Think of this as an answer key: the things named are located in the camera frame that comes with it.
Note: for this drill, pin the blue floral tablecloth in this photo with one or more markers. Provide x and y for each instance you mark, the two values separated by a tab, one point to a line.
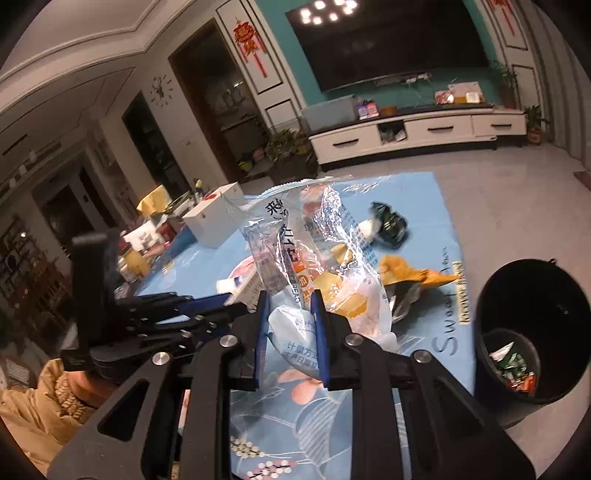
429	217

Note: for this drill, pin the pile of discarded wrappers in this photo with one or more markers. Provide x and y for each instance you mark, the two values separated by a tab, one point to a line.
512	367

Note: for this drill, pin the person's left forearm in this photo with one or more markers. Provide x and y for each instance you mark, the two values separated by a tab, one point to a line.
32	406

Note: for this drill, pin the brown cardboard box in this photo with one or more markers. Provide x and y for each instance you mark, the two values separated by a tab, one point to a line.
466	90

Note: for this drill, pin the yellow bag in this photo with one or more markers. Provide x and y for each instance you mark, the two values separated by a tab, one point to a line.
152	199

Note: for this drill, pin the dark green plastic bag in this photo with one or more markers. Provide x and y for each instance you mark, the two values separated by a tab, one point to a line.
390	221

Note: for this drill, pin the silver foil wrapper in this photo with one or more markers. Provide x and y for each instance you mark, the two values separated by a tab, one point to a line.
401	300

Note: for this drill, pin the large potted plant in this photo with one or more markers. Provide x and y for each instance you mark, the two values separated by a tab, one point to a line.
286	145

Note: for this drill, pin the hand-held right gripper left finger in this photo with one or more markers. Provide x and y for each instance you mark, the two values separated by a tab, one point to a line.
263	332

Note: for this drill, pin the black wall clock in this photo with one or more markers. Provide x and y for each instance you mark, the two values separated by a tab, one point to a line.
161	87

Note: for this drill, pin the dark floor mat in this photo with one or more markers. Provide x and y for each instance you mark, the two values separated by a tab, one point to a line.
582	179

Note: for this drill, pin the small potted plant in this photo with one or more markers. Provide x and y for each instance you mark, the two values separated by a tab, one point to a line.
535	122

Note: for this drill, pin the red knot decoration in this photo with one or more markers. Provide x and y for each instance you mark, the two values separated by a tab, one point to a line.
503	11
247	37

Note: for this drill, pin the pink packet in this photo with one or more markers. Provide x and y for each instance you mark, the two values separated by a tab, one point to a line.
444	97

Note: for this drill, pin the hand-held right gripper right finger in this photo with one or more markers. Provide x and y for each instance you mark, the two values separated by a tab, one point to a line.
318	337

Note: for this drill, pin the clear storage box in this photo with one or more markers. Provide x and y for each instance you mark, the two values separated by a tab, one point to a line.
328	113

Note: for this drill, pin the white television cabinet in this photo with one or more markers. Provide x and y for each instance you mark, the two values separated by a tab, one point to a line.
438	129

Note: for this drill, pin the white cardboard box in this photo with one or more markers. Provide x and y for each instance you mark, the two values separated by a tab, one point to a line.
212	217

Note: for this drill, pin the yellow wrapper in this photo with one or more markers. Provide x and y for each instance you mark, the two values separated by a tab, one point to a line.
406	272

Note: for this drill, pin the clear printed plastic bag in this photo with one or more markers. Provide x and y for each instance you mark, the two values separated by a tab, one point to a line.
281	258

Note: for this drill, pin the large black television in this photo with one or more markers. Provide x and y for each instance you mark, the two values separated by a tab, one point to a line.
388	41

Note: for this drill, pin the yellow jar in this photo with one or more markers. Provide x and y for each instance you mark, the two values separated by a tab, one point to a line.
131	265

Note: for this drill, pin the black plastic bin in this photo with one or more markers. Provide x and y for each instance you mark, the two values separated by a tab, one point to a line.
521	295

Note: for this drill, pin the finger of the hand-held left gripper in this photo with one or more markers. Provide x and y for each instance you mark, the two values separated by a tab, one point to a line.
207	302
184	330

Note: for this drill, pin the tall potted plant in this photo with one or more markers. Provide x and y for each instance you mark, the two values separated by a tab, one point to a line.
505	76

